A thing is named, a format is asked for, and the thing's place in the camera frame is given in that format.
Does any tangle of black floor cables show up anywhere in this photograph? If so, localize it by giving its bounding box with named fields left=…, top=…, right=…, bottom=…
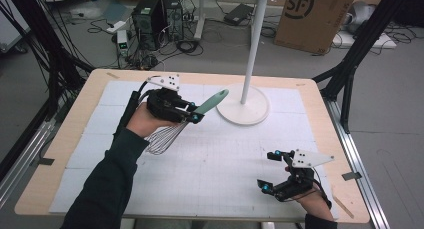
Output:
left=86, top=17, right=205, bottom=71

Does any white device with green display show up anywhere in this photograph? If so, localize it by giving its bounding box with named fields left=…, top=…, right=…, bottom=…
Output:
left=116, top=29, right=130, bottom=58

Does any person's right hand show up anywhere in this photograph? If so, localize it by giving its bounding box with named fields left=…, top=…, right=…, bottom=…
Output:
left=295, top=188, right=335, bottom=222

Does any white power strip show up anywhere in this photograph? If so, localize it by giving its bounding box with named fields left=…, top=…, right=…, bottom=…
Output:
left=105, top=20, right=127, bottom=35

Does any long tan tape strip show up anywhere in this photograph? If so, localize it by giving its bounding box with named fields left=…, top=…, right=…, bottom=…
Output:
left=331, top=193, right=355, bottom=220

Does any grey white bundle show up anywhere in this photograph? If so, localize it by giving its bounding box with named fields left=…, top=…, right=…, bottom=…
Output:
left=344, top=1, right=377, bottom=34

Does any black metal frame strut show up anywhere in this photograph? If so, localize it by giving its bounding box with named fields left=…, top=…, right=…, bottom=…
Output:
left=312, top=0, right=415, bottom=134

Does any brown cardboard box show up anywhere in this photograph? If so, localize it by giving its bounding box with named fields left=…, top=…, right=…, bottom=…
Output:
left=273, top=0, right=361, bottom=55

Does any whisk with green handle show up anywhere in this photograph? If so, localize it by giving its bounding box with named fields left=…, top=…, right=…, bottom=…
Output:
left=144, top=88, right=231, bottom=156

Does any white metal pole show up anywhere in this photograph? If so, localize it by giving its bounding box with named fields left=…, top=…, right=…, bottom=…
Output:
left=193, top=0, right=206, bottom=41

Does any flat black box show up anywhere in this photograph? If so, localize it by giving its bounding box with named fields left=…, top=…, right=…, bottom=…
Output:
left=223, top=2, right=255, bottom=26

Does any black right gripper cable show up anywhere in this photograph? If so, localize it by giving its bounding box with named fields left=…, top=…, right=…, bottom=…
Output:
left=299, top=168, right=334, bottom=211

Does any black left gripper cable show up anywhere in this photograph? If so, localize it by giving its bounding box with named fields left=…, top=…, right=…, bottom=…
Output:
left=114, top=78, right=162, bottom=141

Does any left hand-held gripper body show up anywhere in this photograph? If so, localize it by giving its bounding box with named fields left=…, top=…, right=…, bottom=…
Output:
left=145, top=73, right=188, bottom=124

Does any aluminium rail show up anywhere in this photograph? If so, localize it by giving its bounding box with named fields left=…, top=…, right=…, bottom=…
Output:
left=322, top=98, right=392, bottom=229
left=0, top=118, right=57, bottom=208

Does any person's left hand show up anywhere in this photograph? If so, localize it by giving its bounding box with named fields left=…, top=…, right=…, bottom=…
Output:
left=126, top=101, right=180, bottom=139

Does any white grid mat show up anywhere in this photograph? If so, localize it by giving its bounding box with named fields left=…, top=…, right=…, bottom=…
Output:
left=48, top=80, right=340, bottom=222

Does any large black computer tower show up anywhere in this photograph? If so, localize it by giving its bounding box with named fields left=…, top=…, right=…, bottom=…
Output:
left=131, top=0, right=168, bottom=52

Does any black metal frame with cables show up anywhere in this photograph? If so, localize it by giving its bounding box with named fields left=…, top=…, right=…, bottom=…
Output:
left=0, top=0, right=96, bottom=124

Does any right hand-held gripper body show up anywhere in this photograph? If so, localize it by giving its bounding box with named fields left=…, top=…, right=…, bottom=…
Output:
left=273, top=149, right=336, bottom=203

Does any white foam board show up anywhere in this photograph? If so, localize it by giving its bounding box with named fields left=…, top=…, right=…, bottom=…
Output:
left=332, top=30, right=398, bottom=50

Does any white hook rack stand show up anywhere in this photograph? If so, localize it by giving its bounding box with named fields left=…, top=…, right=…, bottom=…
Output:
left=214, top=0, right=290, bottom=127

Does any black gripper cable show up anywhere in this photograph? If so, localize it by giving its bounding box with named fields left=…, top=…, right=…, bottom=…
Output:
left=114, top=78, right=162, bottom=141
left=299, top=168, right=334, bottom=211

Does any white cabinet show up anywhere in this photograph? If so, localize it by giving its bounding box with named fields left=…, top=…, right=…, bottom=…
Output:
left=0, top=0, right=31, bottom=52

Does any slim black computer tower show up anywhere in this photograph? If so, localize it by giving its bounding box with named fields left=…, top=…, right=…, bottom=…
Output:
left=161, top=0, right=185, bottom=43

